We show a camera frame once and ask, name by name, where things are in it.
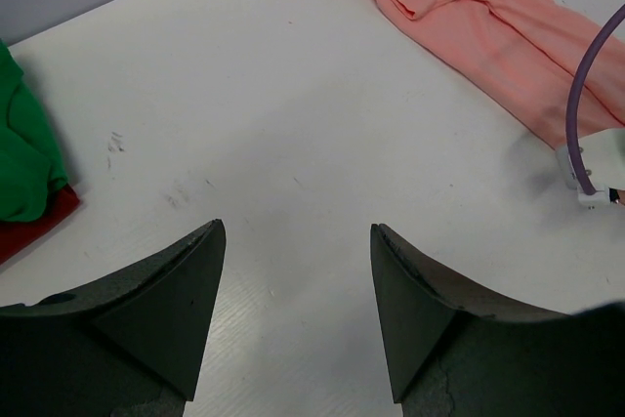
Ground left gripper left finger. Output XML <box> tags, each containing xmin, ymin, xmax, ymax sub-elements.
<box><xmin>1</xmin><ymin>220</ymin><xmax>226</xmax><ymax>416</ymax></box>

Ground salmon pink t-shirt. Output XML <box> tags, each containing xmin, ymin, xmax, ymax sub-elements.
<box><xmin>375</xmin><ymin>0</ymin><xmax>600</xmax><ymax>148</ymax></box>

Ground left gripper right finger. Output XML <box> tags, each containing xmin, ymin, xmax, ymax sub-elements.
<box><xmin>370</xmin><ymin>224</ymin><xmax>624</xmax><ymax>416</ymax></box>

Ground red folded t-shirt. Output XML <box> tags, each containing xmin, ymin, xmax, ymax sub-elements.
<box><xmin>0</xmin><ymin>185</ymin><xmax>80</xmax><ymax>264</ymax></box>

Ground green folded t-shirt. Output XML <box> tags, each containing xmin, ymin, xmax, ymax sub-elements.
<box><xmin>1</xmin><ymin>45</ymin><xmax>68</xmax><ymax>223</ymax></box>

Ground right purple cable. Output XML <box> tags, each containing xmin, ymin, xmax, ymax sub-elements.
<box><xmin>568</xmin><ymin>1</ymin><xmax>625</xmax><ymax>196</ymax></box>

